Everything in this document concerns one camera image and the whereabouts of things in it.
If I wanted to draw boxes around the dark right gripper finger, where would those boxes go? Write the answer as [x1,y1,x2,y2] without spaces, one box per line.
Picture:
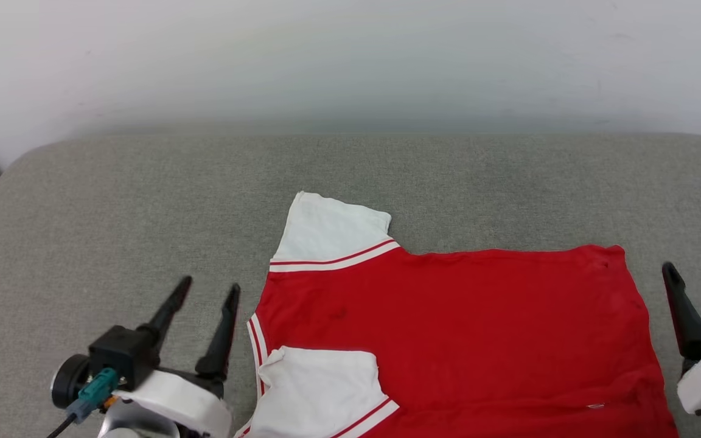
[661,261,701,361]

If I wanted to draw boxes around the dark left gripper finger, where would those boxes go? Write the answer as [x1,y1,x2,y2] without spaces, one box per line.
[195,283,242,383]
[138,276,194,344]

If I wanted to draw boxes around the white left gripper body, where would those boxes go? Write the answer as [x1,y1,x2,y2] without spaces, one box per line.
[112,367,234,438]

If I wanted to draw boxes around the red and white shirt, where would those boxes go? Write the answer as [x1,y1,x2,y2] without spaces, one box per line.
[234,192,681,438]

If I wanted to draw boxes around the left camera cable teal connector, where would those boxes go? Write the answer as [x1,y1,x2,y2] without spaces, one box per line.
[45,367,121,438]

